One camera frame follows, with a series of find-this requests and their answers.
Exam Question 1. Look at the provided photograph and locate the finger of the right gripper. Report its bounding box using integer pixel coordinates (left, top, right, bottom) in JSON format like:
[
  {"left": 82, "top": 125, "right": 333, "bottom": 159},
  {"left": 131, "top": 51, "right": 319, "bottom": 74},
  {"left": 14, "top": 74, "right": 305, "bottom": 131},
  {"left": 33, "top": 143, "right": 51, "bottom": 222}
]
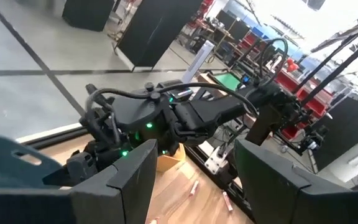
[{"left": 42, "top": 167, "right": 74, "bottom": 189}]

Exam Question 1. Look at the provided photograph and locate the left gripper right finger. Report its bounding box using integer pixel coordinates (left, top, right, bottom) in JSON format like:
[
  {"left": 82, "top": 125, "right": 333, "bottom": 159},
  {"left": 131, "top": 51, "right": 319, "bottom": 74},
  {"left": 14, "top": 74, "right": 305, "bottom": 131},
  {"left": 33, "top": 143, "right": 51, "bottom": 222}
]
[{"left": 234, "top": 139, "right": 358, "bottom": 224}]

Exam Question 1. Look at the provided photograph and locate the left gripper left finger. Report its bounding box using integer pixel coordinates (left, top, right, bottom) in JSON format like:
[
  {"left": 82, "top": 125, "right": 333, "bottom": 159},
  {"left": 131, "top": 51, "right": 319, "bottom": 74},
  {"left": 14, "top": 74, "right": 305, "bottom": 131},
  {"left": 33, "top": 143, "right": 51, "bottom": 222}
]
[{"left": 0, "top": 139, "right": 159, "bottom": 224}]

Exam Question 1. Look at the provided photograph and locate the pink candy roll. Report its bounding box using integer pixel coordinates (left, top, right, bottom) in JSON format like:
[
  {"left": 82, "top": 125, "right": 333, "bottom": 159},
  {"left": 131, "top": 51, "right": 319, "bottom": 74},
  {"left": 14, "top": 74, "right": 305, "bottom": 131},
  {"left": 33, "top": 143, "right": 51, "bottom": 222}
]
[
  {"left": 222, "top": 190, "right": 234, "bottom": 213},
  {"left": 190, "top": 179, "right": 200, "bottom": 197}
]

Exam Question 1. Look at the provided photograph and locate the yellow plastic bin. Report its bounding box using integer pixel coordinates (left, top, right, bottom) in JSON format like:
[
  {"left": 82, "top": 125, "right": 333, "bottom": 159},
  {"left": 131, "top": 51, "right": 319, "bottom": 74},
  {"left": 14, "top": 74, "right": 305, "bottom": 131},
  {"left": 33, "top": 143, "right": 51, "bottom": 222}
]
[{"left": 156, "top": 143, "right": 186, "bottom": 173}]

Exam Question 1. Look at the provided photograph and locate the black equipment cabinet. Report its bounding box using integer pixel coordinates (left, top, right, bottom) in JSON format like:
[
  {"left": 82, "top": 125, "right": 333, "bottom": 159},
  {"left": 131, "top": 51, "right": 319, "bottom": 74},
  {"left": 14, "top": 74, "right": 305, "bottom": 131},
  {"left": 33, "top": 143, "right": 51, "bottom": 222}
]
[{"left": 312, "top": 96, "right": 358, "bottom": 172}]

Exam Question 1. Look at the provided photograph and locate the red shelving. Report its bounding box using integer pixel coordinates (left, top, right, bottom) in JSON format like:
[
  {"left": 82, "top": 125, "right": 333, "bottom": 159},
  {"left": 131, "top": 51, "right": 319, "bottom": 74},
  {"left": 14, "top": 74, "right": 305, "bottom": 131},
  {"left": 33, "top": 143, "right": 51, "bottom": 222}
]
[{"left": 241, "top": 30, "right": 335, "bottom": 141}]

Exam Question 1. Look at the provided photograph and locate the white upright panel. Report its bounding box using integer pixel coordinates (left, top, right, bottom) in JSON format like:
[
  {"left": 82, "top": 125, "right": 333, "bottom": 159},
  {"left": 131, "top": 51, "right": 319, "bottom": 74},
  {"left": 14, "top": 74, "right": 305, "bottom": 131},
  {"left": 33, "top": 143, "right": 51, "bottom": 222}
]
[{"left": 181, "top": 40, "right": 216, "bottom": 83}]

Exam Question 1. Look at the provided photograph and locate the small black cabinet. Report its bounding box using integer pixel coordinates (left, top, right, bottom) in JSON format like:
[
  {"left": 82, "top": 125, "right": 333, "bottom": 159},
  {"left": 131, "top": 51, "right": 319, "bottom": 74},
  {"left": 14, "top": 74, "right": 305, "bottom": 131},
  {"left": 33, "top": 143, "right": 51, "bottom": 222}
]
[{"left": 62, "top": 0, "right": 115, "bottom": 32}]

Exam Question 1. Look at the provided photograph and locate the black partition panel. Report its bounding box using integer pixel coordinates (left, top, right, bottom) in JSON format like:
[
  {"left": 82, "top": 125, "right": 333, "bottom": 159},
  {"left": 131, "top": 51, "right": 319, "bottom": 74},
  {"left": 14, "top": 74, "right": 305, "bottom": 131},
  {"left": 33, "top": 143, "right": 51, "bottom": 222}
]
[{"left": 116, "top": 0, "right": 203, "bottom": 71}]

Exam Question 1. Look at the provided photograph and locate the black table frame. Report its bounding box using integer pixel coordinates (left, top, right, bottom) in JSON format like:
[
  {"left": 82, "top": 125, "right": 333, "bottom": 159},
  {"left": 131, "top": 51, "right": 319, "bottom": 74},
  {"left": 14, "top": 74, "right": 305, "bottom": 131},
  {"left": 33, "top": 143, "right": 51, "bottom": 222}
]
[{"left": 16, "top": 124, "right": 256, "bottom": 223}]

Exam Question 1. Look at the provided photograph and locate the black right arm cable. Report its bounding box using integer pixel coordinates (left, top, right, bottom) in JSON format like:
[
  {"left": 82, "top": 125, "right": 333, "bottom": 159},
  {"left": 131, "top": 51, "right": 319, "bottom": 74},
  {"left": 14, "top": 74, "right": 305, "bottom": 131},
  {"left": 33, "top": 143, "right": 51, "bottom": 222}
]
[{"left": 84, "top": 82, "right": 260, "bottom": 119}]

